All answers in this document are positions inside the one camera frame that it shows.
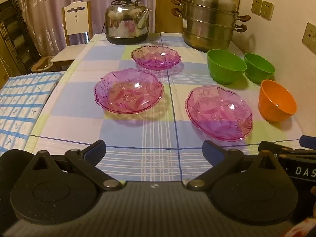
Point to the blue checked cloth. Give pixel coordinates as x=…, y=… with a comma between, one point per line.
x=22, y=103

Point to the small green bowl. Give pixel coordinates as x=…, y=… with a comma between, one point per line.
x=259, y=69

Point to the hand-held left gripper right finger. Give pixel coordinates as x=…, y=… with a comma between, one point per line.
x=210, y=151

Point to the woven basket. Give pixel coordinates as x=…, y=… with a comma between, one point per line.
x=42, y=65

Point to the white wooden chair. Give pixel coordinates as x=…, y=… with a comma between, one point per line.
x=76, y=21

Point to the purple curtain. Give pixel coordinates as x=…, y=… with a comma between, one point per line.
x=49, y=5

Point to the stainless steel kettle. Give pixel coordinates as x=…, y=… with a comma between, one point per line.
x=123, y=27

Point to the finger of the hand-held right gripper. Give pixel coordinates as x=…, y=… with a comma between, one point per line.
x=308, y=142
x=274, y=147

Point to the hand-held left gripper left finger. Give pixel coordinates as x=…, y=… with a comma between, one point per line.
x=95, y=148

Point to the orange bowl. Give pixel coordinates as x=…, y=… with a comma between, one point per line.
x=276, y=103

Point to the beige data wall socket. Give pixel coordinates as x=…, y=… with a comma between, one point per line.
x=310, y=35

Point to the large green bowl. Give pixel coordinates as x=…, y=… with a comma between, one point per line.
x=226, y=66

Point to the black folding rack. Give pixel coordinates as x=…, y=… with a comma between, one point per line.
x=14, y=32

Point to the stainless steel steamer pot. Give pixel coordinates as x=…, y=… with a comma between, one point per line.
x=209, y=29

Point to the wooden door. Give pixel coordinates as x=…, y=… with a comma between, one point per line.
x=167, y=9

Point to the checkered tablecloth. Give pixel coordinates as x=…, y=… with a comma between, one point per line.
x=81, y=108

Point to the pink transparent plate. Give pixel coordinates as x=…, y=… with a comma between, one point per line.
x=155, y=58
x=128, y=92
x=218, y=113

